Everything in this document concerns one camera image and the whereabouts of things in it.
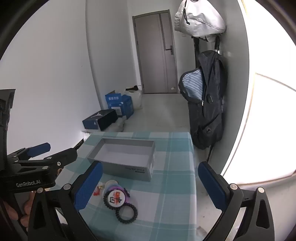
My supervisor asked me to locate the black bead bracelet with charms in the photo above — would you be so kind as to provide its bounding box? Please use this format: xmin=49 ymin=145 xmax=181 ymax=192
xmin=103 ymin=187 xmax=130 ymax=209

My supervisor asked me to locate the grey door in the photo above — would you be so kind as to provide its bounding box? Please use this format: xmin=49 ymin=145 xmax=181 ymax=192
xmin=132 ymin=10 xmax=178 ymax=94

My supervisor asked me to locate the purple ring bracelet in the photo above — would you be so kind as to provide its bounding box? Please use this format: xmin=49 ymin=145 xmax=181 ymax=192
xmin=107 ymin=183 xmax=130 ymax=197

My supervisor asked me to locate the person's left hand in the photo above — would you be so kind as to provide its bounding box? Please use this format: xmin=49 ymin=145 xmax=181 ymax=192
xmin=0 ymin=191 xmax=37 ymax=225

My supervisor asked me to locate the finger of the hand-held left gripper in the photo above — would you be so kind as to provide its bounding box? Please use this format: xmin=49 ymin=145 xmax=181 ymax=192
xmin=6 ymin=142 xmax=51 ymax=163
xmin=14 ymin=148 xmax=78 ymax=173

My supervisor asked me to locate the grey cardboard box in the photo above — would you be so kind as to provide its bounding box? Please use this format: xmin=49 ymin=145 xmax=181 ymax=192
xmin=87 ymin=138 xmax=156 ymax=182

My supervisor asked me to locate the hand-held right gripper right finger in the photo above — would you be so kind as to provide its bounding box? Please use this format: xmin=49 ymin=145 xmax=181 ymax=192
xmin=198 ymin=161 xmax=275 ymax=241

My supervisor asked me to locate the white plastic packaging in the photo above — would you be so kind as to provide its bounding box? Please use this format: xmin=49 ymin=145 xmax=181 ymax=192
xmin=106 ymin=118 xmax=127 ymax=132

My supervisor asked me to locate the black backpack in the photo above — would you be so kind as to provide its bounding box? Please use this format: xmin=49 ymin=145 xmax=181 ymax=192
xmin=178 ymin=50 xmax=228 ymax=163

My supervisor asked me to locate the blue cardboard box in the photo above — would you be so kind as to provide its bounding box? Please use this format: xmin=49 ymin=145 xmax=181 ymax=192
xmin=105 ymin=93 xmax=134 ymax=120

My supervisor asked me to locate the white plastic bag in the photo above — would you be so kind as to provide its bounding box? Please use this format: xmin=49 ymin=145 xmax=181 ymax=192
xmin=124 ymin=88 xmax=143 ymax=109

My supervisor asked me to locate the dark blue shoe box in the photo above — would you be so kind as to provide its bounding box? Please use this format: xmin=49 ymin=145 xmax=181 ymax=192
xmin=83 ymin=109 xmax=119 ymax=131

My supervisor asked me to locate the bright window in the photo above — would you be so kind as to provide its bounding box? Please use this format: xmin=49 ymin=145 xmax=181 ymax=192
xmin=221 ymin=0 xmax=296 ymax=186

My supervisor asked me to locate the white fabric bag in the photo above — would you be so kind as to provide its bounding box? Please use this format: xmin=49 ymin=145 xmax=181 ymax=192
xmin=174 ymin=0 xmax=226 ymax=42

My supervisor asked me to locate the black spiral hair tie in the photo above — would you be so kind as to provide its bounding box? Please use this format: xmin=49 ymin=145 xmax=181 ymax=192
xmin=115 ymin=203 xmax=138 ymax=224

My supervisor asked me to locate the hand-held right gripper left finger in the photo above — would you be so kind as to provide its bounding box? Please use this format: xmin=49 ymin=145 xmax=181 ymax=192
xmin=27 ymin=161 xmax=103 ymax=241

